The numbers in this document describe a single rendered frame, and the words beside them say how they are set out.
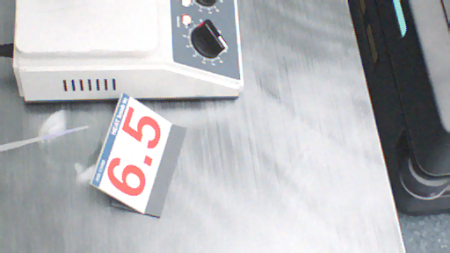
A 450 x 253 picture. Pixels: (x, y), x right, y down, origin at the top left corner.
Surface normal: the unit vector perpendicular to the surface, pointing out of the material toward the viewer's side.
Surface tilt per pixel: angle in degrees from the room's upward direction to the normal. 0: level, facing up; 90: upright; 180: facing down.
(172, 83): 90
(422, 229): 0
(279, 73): 0
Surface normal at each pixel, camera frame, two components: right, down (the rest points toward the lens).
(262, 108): 0.10, -0.48
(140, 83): 0.07, 0.88
